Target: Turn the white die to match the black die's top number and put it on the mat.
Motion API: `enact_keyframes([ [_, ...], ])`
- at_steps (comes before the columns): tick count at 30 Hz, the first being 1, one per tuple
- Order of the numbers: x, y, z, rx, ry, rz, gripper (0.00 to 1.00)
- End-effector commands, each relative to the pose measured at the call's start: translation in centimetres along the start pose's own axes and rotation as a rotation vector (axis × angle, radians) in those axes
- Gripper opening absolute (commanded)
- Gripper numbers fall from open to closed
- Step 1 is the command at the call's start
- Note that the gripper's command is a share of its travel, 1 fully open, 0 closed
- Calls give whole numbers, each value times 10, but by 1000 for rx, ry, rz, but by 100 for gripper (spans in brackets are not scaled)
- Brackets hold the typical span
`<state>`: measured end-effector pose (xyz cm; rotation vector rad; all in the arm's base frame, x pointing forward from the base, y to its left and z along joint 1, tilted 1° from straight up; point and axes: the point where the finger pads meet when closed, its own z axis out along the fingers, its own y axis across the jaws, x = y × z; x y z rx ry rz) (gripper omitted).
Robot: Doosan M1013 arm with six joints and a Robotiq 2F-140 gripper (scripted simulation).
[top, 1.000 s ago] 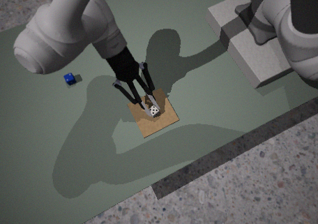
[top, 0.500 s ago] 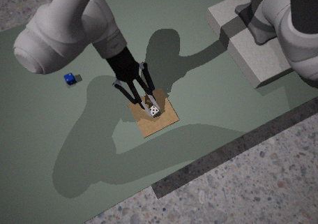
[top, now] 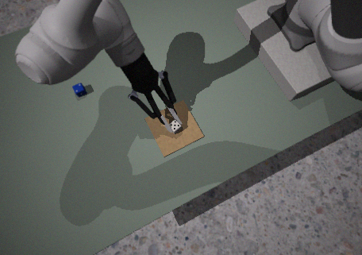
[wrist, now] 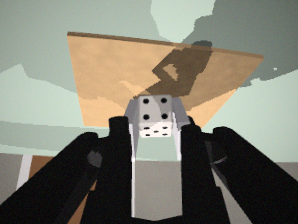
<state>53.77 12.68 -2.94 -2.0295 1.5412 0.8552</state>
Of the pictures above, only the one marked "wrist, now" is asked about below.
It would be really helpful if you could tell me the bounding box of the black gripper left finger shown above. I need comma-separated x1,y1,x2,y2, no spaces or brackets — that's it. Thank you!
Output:
0,99,140,224

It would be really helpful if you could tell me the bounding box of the white die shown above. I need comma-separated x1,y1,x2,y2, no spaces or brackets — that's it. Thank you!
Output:
138,95,173,137

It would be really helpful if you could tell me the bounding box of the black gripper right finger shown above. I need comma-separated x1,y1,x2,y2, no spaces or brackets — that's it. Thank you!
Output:
172,97,298,224

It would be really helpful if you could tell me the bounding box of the tan mottled mat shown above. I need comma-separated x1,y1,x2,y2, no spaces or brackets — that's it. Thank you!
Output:
67,31,264,129

